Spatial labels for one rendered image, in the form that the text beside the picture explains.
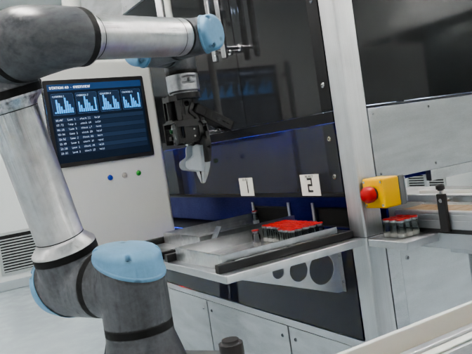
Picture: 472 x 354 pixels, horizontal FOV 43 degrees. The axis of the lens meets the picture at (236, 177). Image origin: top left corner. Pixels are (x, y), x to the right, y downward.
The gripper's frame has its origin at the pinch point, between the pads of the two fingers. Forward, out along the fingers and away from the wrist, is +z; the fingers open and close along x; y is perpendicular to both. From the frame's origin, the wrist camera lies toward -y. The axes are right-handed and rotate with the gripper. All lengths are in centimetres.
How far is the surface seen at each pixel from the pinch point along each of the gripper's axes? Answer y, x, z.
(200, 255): 1.9, -5.1, 18.9
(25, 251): -53, -543, 72
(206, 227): -25, -54, 19
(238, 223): -38, -54, 21
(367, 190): -32.4, 19.1, 8.9
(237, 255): -2.0, 6.0, 18.8
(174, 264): 4.2, -16.3, 21.7
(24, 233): -55, -543, 53
